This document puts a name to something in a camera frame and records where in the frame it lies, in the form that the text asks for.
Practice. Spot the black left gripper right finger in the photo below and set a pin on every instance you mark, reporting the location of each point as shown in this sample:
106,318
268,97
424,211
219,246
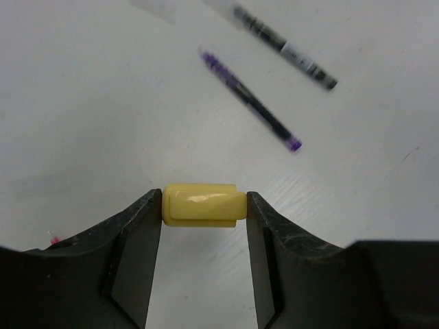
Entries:
302,281

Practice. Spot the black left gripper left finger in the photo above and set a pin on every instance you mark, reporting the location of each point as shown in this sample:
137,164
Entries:
99,278

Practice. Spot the red gel pen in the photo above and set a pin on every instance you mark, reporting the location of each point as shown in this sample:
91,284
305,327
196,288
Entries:
54,238

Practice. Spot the yellow cap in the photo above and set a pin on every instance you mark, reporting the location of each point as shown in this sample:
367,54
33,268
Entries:
203,205

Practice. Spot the purple gel pen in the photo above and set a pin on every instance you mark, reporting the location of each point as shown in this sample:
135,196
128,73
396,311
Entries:
246,97

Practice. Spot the black gel pen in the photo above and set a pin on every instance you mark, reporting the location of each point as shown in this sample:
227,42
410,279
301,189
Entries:
241,18

